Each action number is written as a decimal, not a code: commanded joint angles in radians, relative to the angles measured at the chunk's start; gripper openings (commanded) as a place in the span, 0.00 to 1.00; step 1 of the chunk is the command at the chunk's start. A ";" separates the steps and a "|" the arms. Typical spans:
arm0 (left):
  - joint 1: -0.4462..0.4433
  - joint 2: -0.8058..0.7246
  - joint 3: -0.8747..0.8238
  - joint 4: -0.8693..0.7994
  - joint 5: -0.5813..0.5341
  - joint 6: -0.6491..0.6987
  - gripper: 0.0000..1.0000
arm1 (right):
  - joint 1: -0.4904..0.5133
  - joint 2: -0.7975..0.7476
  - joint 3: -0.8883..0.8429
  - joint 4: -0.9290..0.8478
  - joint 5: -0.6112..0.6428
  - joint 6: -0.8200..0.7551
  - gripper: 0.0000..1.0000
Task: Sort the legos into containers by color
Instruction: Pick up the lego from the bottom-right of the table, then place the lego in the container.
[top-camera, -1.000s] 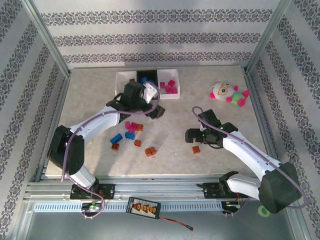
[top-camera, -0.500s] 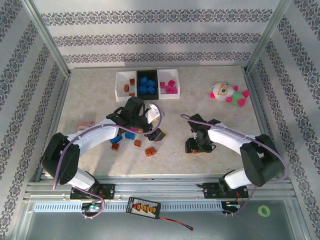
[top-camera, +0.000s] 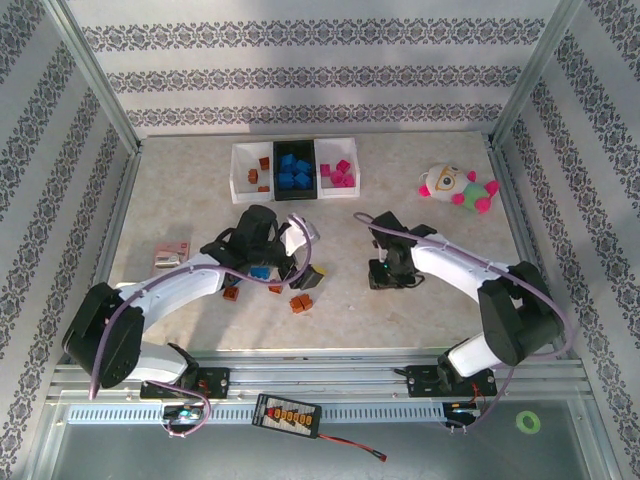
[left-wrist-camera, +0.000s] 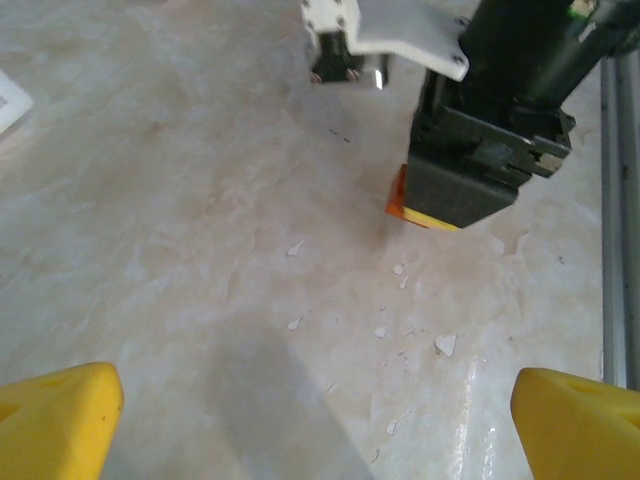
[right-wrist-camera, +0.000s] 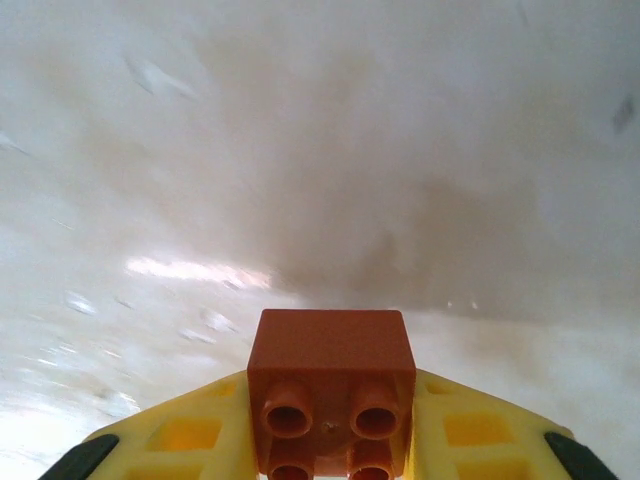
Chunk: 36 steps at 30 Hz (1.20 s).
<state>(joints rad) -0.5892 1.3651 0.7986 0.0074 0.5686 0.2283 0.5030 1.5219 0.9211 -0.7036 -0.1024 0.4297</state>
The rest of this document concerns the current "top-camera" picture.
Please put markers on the black power distribution board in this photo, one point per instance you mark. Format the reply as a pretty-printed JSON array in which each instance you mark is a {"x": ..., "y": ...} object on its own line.
[{"x": 287, "y": 415}]

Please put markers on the black plastic bin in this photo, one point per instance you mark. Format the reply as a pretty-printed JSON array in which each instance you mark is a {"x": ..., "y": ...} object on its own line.
[{"x": 280, "y": 147}]

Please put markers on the aluminium frame post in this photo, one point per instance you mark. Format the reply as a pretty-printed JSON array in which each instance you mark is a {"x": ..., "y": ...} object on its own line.
[
  {"x": 539, "y": 70},
  {"x": 94, "y": 70}
]

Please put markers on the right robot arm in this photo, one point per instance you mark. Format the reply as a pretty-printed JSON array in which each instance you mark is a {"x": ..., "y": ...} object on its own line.
[{"x": 510, "y": 320}]

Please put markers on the aluminium front rail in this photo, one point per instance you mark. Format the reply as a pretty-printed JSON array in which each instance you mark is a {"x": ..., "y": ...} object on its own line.
[{"x": 320, "y": 372}]

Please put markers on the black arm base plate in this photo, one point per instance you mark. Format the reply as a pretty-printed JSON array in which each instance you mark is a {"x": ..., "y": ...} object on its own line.
[
  {"x": 217, "y": 382},
  {"x": 420, "y": 382}
]

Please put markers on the pink lego brick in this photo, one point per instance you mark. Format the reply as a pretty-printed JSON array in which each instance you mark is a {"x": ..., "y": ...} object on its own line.
[
  {"x": 325, "y": 170},
  {"x": 337, "y": 177},
  {"x": 349, "y": 181},
  {"x": 343, "y": 165}
]

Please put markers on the blue lego brick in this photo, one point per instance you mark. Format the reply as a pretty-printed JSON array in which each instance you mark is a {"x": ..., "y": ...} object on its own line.
[
  {"x": 259, "y": 272},
  {"x": 302, "y": 181},
  {"x": 285, "y": 179},
  {"x": 302, "y": 166},
  {"x": 287, "y": 162}
]

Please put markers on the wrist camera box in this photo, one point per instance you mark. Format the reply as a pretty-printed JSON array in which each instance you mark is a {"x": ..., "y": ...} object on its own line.
[
  {"x": 300, "y": 235},
  {"x": 380, "y": 250}
]

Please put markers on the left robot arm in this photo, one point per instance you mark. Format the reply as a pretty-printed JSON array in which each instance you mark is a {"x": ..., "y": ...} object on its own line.
[{"x": 100, "y": 340}]

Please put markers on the small controller circuit board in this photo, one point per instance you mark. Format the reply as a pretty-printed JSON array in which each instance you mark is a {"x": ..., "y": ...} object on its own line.
[
  {"x": 181, "y": 414},
  {"x": 462, "y": 411}
]

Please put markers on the pink card package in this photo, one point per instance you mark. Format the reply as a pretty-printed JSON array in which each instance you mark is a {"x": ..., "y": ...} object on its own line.
[{"x": 170, "y": 255}]

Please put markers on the white plastic bin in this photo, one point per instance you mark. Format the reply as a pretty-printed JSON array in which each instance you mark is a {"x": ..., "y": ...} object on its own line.
[
  {"x": 242, "y": 165},
  {"x": 330, "y": 150}
]

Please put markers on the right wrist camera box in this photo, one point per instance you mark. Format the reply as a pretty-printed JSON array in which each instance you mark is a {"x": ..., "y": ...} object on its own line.
[{"x": 380, "y": 250}]

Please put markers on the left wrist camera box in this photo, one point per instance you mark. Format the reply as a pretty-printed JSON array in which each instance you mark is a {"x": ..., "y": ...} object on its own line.
[{"x": 300, "y": 235}]

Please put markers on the aluminium side rail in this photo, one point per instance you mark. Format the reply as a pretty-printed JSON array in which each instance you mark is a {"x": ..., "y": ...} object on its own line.
[
  {"x": 520, "y": 220},
  {"x": 116, "y": 220}
]

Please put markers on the plush toy with glasses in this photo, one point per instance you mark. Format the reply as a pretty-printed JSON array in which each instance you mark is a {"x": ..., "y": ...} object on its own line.
[{"x": 445, "y": 182}]

